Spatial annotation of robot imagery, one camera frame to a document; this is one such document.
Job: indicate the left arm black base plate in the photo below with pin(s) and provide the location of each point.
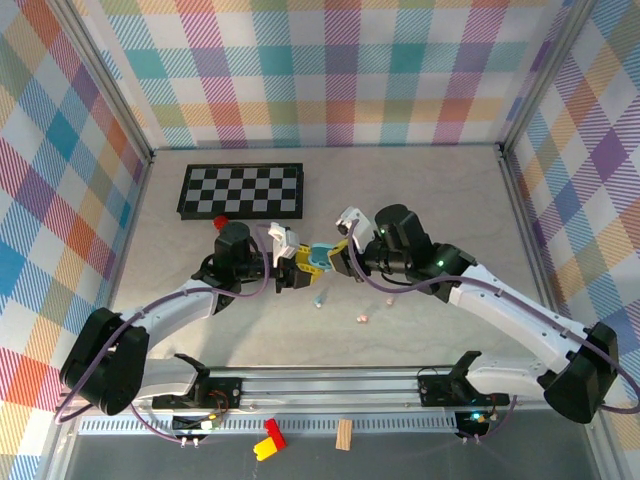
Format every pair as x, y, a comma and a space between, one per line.
225, 392

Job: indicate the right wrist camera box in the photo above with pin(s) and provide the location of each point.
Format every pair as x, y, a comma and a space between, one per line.
352, 217

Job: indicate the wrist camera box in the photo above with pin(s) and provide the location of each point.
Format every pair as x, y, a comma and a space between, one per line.
352, 217
282, 240

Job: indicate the blue earbud charging case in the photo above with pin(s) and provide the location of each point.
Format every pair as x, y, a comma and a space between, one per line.
320, 259

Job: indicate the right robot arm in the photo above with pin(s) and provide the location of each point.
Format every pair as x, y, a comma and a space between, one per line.
575, 390

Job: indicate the aluminium corner post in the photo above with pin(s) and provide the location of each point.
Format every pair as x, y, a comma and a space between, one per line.
542, 75
111, 85

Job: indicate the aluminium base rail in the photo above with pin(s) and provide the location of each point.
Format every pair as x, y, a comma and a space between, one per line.
325, 390

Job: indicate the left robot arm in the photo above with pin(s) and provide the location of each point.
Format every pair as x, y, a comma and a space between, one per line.
105, 370

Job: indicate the blue earbud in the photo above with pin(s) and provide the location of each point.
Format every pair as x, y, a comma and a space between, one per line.
318, 301

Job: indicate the tall red toy brick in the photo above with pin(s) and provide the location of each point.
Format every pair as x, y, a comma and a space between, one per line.
275, 432

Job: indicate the aluminium side rail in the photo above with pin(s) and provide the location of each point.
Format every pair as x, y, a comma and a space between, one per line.
141, 195
518, 192

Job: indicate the black white chessboard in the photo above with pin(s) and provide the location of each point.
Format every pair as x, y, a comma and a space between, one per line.
240, 190

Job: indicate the small wooden block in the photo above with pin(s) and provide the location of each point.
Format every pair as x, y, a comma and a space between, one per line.
344, 435

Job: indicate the aluminium frame leg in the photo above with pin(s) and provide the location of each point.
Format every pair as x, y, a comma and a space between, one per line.
600, 445
62, 450

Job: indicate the yellow toy brick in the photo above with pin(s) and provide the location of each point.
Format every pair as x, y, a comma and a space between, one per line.
264, 448

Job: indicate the black controller board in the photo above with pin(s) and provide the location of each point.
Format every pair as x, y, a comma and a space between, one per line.
472, 425
192, 425

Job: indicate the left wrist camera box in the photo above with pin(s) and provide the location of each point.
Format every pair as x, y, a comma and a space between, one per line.
282, 240

